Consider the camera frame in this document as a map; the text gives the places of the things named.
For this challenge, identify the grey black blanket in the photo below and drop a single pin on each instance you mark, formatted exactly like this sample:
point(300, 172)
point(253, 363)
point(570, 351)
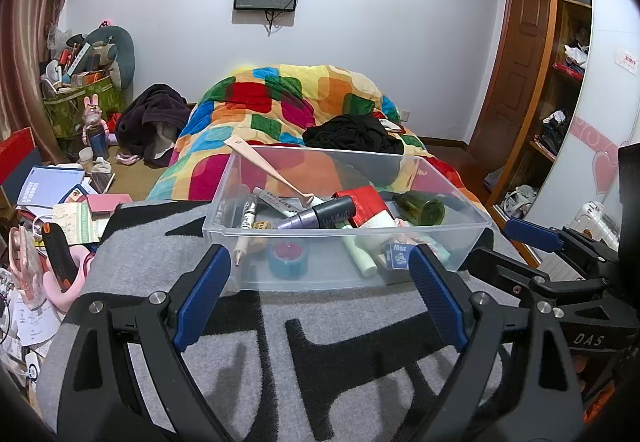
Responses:
point(250, 347)

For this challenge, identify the striped brown curtain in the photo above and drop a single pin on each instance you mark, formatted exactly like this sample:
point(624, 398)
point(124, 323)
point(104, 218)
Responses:
point(30, 47)

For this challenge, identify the heap of household clutter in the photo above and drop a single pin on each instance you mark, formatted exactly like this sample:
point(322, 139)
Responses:
point(75, 62)

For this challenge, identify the pink curved holder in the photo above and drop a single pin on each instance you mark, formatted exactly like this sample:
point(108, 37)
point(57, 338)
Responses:
point(70, 302)

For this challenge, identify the pale green card box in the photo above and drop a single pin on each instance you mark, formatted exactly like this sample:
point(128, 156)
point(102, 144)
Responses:
point(80, 222)

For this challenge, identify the wall outlet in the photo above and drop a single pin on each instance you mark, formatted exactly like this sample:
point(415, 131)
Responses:
point(403, 115)

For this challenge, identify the white cloth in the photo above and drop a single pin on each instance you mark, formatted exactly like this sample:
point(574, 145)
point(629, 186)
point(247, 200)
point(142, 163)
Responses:
point(576, 55)

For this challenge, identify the navy box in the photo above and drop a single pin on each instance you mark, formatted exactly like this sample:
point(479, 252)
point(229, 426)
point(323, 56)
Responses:
point(20, 187)

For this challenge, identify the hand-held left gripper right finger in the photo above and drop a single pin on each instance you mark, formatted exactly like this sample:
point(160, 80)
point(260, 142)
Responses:
point(437, 297)

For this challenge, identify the wooden shelf unit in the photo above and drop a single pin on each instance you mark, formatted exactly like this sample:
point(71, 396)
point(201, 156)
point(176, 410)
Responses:
point(552, 22)

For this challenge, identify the dark green glass bottle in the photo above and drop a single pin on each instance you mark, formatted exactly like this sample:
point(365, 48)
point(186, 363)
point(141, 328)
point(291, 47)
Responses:
point(420, 208)

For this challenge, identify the dark purple garment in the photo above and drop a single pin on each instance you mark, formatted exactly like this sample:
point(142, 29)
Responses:
point(150, 117)

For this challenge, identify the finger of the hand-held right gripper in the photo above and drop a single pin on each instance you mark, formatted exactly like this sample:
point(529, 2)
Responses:
point(530, 231)
point(500, 267)

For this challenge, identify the cream pen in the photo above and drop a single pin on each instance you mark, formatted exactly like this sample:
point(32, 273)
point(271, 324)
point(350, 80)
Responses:
point(240, 247)

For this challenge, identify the pale green slim tube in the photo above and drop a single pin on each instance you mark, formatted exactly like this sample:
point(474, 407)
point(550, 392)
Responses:
point(362, 254)

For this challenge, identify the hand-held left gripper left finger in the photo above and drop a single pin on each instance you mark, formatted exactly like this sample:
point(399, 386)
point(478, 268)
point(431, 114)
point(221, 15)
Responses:
point(202, 297)

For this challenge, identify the small blue packet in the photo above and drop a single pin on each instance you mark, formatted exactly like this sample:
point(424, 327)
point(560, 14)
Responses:
point(400, 256)

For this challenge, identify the person's right hand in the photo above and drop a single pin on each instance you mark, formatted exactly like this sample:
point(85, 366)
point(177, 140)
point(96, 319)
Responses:
point(585, 367)

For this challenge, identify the blue booklet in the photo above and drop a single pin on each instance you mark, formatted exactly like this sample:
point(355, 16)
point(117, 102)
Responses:
point(50, 187)

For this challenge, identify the dark bag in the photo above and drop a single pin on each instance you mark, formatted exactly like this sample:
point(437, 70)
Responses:
point(552, 132)

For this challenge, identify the red box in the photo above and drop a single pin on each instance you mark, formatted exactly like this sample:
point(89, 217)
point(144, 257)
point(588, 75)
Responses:
point(17, 155)

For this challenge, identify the mint green tube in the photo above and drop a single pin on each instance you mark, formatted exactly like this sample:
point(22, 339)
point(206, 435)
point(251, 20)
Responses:
point(437, 249)

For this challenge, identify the teal tape roll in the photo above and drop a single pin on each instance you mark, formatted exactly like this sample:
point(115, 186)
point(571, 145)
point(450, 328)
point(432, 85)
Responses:
point(275, 267)

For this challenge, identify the long pink cosmetic tube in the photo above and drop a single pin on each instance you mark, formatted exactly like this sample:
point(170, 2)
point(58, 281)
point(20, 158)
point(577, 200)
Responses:
point(270, 172)

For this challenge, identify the pink flat box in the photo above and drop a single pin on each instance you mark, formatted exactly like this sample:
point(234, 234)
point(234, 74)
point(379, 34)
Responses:
point(110, 203)

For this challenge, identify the purple black cosmetic tube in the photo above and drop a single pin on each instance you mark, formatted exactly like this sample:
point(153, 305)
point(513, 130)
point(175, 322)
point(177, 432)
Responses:
point(320, 213)

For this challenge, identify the wooden door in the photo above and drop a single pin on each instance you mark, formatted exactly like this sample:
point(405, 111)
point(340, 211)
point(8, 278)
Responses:
point(520, 62)

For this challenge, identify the grey neck pillow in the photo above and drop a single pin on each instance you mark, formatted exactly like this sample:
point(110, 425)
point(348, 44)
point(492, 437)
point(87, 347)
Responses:
point(125, 47)

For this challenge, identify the pink rabbit toy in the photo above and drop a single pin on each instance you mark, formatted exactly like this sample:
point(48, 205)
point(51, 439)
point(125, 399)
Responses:
point(95, 127)

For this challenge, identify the white sliding wardrobe door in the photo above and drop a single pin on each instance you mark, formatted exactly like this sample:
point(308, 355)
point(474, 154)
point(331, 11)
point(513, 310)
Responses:
point(600, 97)

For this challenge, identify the colourful patchwork quilt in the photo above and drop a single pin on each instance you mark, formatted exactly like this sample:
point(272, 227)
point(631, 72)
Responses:
point(300, 92)

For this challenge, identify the clear plastic box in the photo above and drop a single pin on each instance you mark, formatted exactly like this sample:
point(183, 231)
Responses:
point(325, 279)

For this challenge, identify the pink pouch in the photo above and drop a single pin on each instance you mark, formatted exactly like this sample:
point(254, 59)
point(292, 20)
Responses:
point(25, 267)

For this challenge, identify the red packet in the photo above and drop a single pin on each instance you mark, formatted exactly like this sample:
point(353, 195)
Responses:
point(367, 202)

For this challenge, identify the black garment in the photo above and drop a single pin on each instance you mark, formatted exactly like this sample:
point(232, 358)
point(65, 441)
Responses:
point(355, 135)

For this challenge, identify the white ointment tube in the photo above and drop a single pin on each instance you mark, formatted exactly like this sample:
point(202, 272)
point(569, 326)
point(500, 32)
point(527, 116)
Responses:
point(280, 202)

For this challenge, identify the pile of papers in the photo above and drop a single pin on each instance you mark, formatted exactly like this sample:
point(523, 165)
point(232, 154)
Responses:
point(30, 327)

